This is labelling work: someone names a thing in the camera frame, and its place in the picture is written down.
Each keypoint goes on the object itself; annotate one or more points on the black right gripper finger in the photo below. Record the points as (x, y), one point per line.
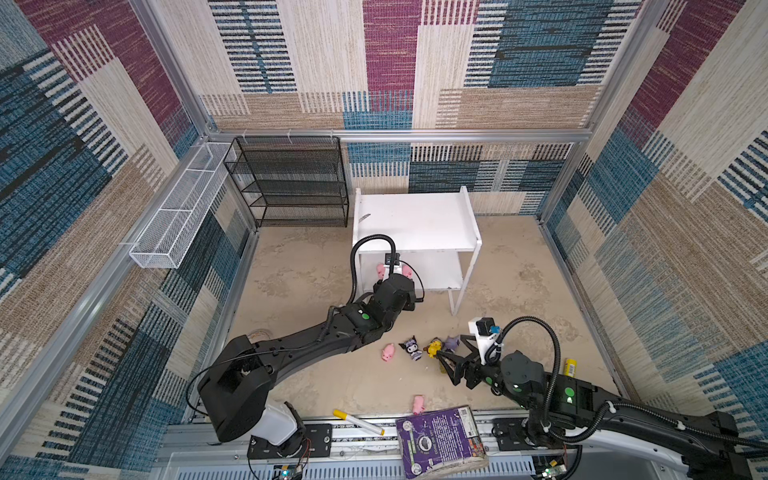
(455, 374)
(449, 359)

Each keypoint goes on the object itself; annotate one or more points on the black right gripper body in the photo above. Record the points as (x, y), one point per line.
(489, 374)

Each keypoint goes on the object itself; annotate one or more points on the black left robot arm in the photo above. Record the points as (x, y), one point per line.
(234, 390)

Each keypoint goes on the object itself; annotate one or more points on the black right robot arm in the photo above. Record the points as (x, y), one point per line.
(563, 412)

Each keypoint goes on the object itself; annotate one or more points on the white two-tier shelf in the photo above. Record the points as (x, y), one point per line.
(436, 233)

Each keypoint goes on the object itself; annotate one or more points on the purple toy figure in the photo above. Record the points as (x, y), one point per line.
(451, 344)

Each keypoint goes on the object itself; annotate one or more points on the yellow toy figure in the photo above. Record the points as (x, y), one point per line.
(433, 348)

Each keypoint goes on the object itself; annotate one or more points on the black purple Kuromi figurine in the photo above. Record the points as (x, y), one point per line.
(412, 348)

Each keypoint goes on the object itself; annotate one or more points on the purple toy package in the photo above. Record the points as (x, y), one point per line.
(439, 443)

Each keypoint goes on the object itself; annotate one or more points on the yellow small bottle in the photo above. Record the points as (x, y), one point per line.
(570, 368)

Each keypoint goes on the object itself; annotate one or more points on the yellow white marker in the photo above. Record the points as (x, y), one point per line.
(360, 423)

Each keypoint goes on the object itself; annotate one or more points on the clear tape roll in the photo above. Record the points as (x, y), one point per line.
(258, 335)

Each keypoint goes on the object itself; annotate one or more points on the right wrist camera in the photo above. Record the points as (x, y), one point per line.
(485, 332)

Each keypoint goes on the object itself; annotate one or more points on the black wire mesh shelf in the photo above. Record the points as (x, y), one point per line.
(291, 181)

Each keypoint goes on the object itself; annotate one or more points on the white wire mesh basket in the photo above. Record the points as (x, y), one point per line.
(165, 241)

